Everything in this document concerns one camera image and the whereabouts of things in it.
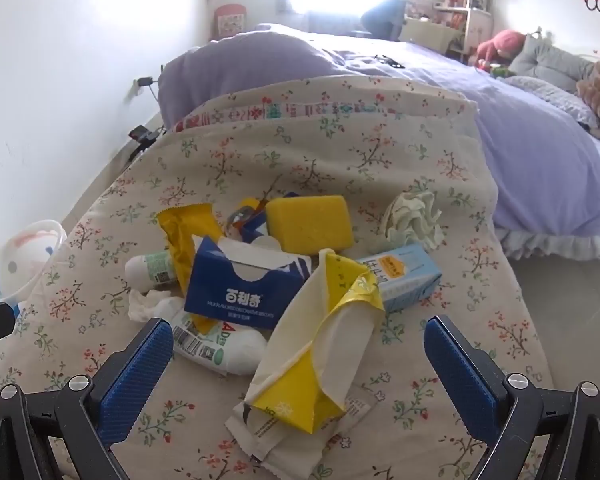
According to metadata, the yellow sponge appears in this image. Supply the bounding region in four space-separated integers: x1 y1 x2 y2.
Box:
264 195 355 253

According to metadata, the white barcode bottle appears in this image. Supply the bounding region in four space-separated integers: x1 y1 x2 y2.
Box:
171 307 269 377

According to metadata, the purple blanket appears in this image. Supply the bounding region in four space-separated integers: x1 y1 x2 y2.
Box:
157 22 600 233

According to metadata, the grey pillow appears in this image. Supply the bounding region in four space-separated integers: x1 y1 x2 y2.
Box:
507 35 600 93

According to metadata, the yellow snack wrapper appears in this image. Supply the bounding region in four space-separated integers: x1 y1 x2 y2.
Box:
156 203 216 296

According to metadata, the blue chair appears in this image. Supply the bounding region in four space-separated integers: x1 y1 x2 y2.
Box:
360 0 407 41

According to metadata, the light blue milk carton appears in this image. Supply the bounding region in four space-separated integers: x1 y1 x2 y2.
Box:
355 242 443 313

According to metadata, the lilac ruffled pillow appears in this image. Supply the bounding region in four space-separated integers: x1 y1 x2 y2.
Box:
500 76 600 128

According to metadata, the white plastic bowl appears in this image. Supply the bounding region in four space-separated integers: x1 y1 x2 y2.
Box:
0 219 67 311

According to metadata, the white shelf unit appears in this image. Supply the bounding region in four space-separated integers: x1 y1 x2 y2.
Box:
432 0 498 58

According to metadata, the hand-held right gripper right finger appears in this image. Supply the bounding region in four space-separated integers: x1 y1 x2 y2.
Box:
422 314 600 480

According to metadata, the cream crumpled cloth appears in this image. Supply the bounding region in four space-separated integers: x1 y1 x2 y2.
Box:
381 191 445 251

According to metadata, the yellow and white foil wrapper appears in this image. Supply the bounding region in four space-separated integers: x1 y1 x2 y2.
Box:
242 249 386 435

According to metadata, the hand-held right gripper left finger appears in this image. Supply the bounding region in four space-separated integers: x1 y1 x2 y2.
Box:
0 317 175 480

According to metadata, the crumpled white tissue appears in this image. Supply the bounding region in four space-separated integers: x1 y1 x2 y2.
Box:
127 289 187 322

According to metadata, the small blue orange box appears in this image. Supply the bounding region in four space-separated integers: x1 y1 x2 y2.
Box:
227 192 301 243

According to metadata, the pale blue ruffled sheet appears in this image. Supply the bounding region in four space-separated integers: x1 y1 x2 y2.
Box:
495 140 600 262

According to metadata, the blue biscuit box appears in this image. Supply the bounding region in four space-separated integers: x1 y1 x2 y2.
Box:
184 235 313 331

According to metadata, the floral printed cloth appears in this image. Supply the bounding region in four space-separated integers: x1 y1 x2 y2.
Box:
0 74 556 480

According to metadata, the white printed wrapper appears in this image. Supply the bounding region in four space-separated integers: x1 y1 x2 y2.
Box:
224 394 372 478

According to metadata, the small white green-label bottle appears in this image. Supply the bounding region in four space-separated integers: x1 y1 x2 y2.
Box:
125 252 178 291

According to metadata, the pink plush toy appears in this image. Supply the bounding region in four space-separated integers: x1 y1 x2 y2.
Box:
476 29 527 68

